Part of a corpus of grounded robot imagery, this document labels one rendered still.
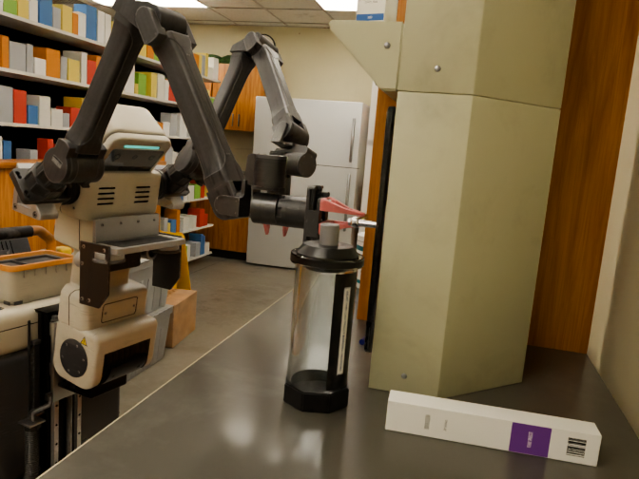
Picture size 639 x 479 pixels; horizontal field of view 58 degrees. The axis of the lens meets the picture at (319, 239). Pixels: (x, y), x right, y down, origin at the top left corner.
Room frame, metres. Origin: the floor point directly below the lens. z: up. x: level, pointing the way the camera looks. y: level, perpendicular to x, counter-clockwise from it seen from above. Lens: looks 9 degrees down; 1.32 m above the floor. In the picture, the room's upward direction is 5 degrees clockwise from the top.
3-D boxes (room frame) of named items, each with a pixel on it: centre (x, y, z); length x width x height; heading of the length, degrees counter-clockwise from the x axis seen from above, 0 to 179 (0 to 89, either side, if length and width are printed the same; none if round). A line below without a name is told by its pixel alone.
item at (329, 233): (0.82, -0.01, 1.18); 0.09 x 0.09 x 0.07
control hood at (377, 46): (1.05, -0.08, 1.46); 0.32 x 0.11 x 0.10; 166
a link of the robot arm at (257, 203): (1.04, 0.10, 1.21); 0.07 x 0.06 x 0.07; 76
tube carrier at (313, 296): (0.82, -0.01, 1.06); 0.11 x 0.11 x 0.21
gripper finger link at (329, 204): (1.01, -0.03, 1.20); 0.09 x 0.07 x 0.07; 76
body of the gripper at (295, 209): (1.02, 0.04, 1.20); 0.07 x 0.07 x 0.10; 76
